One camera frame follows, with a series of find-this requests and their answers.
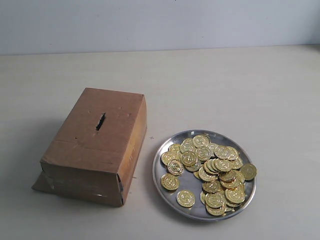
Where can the cardboard box with slot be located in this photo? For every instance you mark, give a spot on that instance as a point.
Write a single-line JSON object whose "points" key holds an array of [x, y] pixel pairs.
{"points": [[94, 154]]}

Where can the gold coin left edge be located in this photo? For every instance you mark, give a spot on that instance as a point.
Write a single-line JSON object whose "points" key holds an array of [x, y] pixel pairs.
{"points": [[168, 156]]}

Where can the gold coin edge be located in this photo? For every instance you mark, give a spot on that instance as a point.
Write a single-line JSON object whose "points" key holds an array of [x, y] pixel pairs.
{"points": [[168, 156], [249, 171]]}

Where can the gold coin top of pile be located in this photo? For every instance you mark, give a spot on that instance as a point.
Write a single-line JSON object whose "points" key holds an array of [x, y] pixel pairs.
{"points": [[201, 140]]}

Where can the gold coin lone left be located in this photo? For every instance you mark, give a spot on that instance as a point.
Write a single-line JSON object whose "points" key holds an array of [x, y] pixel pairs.
{"points": [[169, 182]]}

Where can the gold coin lone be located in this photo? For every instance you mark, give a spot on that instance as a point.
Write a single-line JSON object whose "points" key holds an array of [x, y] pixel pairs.
{"points": [[169, 182], [185, 198]]}

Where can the round steel plate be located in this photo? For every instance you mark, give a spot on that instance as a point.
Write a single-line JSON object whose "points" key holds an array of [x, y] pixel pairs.
{"points": [[190, 182]]}

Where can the gold coin lone bottom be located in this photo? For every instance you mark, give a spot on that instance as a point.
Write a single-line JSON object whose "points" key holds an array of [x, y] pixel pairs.
{"points": [[185, 198]]}

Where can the gold coin right edge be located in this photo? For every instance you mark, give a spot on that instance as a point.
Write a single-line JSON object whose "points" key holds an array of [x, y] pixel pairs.
{"points": [[249, 171]]}

